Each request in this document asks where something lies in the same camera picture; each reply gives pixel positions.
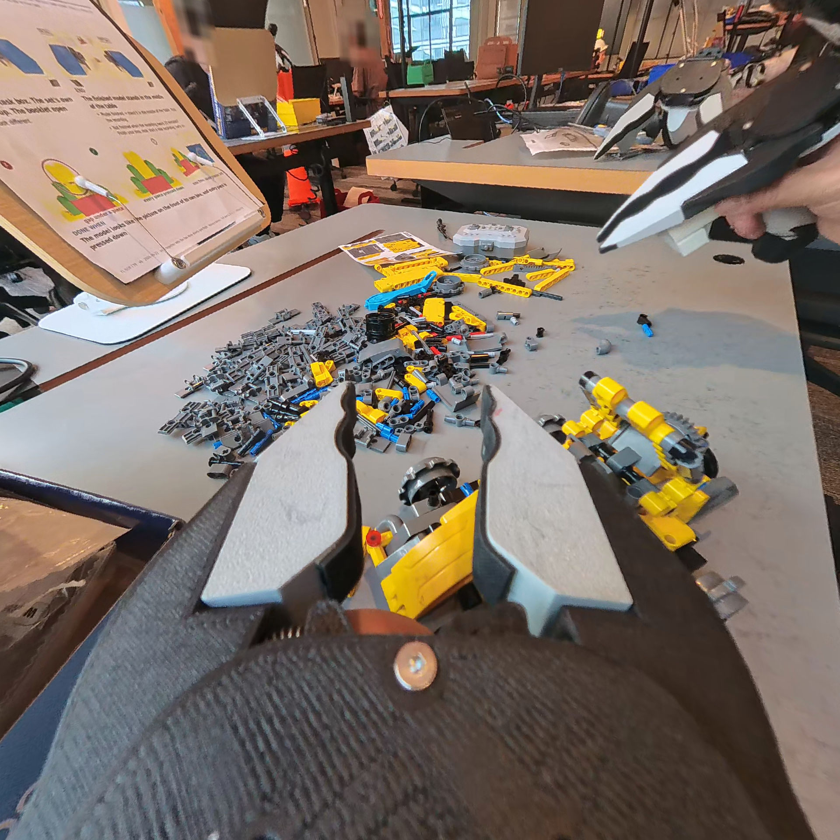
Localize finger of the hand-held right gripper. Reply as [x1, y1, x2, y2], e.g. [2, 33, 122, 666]
[596, 131, 723, 247]
[598, 152, 750, 258]

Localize large paned window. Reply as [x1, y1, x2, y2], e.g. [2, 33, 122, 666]
[390, 0, 475, 61]

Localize yellow sticker sheet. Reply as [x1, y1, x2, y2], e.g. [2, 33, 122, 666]
[338, 231, 455, 267]

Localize black power cable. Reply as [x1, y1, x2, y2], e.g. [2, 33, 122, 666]
[0, 357, 38, 403]

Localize black computer monitor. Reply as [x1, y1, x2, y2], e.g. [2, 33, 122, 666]
[517, 0, 606, 77]

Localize grey motor hub block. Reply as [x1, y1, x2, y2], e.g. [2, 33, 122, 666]
[453, 223, 531, 257]

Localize yellow toy construction vehicle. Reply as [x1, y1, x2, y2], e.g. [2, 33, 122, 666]
[364, 371, 749, 622]

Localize scattered yellow holed beams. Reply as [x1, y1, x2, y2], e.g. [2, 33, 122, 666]
[459, 256, 577, 294]

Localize person's right hand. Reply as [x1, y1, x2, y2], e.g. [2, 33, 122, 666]
[714, 140, 840, 242]

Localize stack of long yellow beams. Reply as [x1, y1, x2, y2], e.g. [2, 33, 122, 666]
[373, 256, 452, 294]

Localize wood-edged far desk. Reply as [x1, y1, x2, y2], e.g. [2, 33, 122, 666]
[365, 128, 665, 204]

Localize blue cardboard kit box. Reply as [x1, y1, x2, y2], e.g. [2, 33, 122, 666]
[0, 468, 186, 788]

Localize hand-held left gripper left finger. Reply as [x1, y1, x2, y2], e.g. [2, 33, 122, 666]
[200, 381, 364, 622]

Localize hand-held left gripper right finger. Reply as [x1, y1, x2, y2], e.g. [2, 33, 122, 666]
[471, 384, 635, 637]

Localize white paper sheet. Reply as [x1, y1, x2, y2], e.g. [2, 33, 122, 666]
[520, 128, 619, 158]

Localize black white gripper device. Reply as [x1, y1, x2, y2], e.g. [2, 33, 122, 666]
[594, 56, 737, 162]

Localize hanging newspaper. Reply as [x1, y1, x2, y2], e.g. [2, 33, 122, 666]
[363, 105, 410, 156]

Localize dark wooden table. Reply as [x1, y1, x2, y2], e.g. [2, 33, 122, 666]
[220, 119, 373, 219]

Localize clear acrylic sign holder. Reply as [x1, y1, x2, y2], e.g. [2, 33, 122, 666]
[235, 95, 288, 139]

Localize pile of building pieces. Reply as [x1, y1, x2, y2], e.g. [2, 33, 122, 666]
[157, 298, 514, 475]

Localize printed instruction sheet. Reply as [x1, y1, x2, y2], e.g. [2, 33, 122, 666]
[0, 0, 256, 285]

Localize clear plastic bag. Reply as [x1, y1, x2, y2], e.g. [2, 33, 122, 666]
[0, 495, 132, 670]

